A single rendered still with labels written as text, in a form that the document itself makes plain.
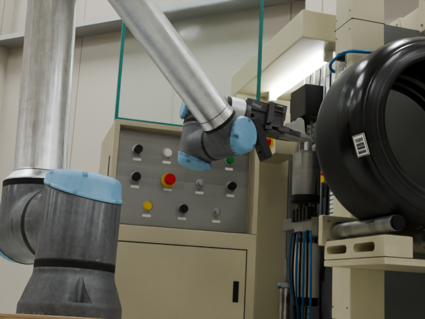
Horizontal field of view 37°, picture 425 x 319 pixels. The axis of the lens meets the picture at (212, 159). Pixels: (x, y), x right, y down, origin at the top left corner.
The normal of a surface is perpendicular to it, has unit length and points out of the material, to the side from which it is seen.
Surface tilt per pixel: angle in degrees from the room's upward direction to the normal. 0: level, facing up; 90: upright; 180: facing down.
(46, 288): 67
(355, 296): 90
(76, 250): 87
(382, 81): 85
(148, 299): 90
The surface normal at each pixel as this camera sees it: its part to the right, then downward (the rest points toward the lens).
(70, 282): 0.16, -0.56
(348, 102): -0.82, -0.31
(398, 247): 0.29, -0.18
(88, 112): -0.45, -0.20
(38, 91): -0.01, -0.22
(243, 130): 0.72, -0.09
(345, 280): -0.96, -0.11
